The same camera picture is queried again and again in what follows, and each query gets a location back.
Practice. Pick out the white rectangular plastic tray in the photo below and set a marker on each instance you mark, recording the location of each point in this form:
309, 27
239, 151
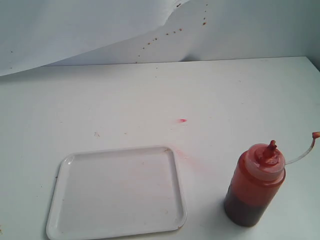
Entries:
117, 193

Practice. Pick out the white paper backdrop sheet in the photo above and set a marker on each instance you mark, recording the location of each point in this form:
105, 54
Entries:
35, 33

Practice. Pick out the red ketchup squeeze bottle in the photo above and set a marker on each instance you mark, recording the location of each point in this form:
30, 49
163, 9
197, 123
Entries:
259, 173

